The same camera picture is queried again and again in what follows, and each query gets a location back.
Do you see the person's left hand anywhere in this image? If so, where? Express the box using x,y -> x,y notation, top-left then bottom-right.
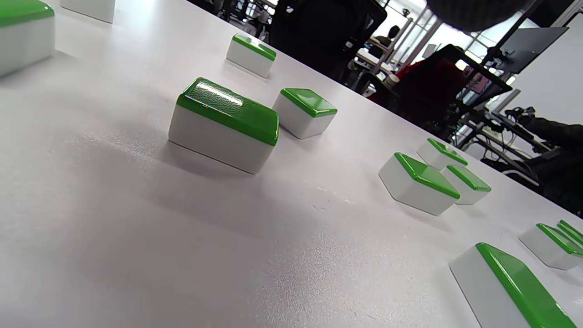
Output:
426,0 -> 534,33

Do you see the group of green mahjong tiles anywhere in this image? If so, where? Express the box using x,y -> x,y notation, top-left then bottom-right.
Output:
0,0 -> 583,328

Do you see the dark flat panel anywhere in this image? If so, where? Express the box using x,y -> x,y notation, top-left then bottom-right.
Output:
494,26 -> 570,76

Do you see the black gear bundle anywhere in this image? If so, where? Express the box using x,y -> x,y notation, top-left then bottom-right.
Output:
503,106 -> 583,217

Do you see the black mesh office chair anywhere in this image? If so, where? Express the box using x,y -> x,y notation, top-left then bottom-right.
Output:
266,0 -> 389,85

